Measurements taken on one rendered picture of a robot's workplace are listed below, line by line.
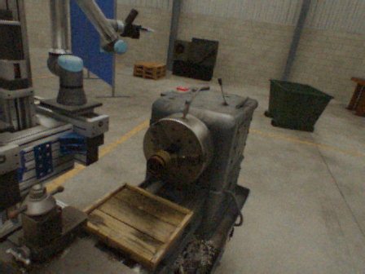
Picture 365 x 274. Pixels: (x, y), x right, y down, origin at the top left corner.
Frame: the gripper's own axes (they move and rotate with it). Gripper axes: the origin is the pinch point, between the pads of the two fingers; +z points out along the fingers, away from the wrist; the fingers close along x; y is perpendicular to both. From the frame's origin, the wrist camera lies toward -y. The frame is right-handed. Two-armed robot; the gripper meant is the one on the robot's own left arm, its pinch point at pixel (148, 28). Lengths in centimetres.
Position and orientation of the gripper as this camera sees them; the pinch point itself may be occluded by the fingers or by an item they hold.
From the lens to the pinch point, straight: 179.8
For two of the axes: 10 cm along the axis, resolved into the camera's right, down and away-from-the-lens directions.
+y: -2.2, 8.6, 4.6
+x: 6.6, 4.8, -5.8
